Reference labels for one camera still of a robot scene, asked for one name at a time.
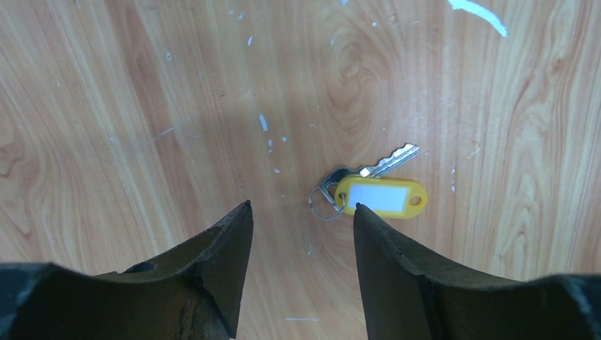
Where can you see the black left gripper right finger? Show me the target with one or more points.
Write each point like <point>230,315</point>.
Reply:
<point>409,291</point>

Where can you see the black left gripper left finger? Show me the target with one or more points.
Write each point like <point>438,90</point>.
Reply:
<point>192,291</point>

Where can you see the silver key with yellow tag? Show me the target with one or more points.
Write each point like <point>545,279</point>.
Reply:
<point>344,188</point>

